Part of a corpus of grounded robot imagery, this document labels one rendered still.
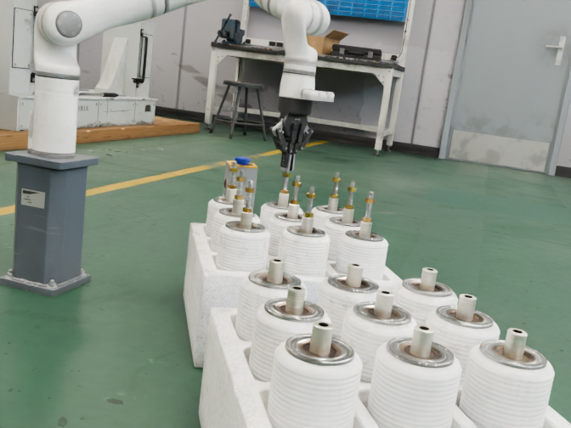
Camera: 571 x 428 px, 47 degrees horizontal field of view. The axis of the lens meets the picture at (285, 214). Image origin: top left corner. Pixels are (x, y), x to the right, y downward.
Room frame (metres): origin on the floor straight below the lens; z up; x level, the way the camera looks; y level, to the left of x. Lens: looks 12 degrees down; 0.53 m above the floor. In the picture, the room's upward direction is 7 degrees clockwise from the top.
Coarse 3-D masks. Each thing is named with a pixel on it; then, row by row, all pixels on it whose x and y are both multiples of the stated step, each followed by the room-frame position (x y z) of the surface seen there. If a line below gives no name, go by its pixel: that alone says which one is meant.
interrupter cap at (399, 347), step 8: (392, 344) 0.71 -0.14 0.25; (400, 344) 0.71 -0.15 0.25; (408, 344) 0.72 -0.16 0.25; (432, 344) 0.72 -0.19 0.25; (392, 352) 0.68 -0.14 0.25; (400, 352) 0.68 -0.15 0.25; (408, 352) 0.70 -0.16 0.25; (432, 352) 0.70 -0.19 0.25; (440, 352) 0.70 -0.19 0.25; (448, 352) 0.70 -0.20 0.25; (400, 360) 0.67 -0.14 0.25; (408, 360) 0.67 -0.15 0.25; (416, 360) 0.67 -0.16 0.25; (424, 360) 0.67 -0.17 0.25; (432, 360) 0.67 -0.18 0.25; (440, 360) 0.68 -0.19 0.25; (448, 360) 0.68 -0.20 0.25; (432, 368) 0.66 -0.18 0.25
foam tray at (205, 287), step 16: (192, 224) 1.47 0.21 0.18; (192, 240) 1.39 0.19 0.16; (208, 240) 1.35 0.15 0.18; (192, 256) 1.35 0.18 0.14; (208, 256) 1.22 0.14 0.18; (272, 256) 1.28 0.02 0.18; (192, 272) 1.32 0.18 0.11; (208, 272) 1.12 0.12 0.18; (224, 272) 1.14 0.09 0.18; (240, 272) 1.15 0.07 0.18; (384, 272) 1.27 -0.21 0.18; (192, 288) 1.28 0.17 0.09; (208, 288) 1.11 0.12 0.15; (224, 288) 1.12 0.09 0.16; (384, 288) 1.19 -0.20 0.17; (192, 304) 1.25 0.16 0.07; (208, 304) 1.11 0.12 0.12; (224, 304) 1.12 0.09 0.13; (192, 320) 1.22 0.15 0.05; (192, 336) 1.19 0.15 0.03; (192, 352) 1.16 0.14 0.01
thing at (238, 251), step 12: (228, 228) 1.18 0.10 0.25; (228, 240) 1.16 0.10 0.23; (240, 240) 1.16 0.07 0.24; (252, 240) 1.16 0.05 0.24; (264, 240) 1.18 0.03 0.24; (228, 252) 1.16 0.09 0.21; (240, 252) 1.16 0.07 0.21; (252, 252) 1.16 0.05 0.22; (264, 252) 1.18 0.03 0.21; (216, 264) 1.19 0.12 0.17; (228, 264) 1.16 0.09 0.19; (240, 264) 1.16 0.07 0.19; (252, 264) 1.16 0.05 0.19; (264, 264) 1.19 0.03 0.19
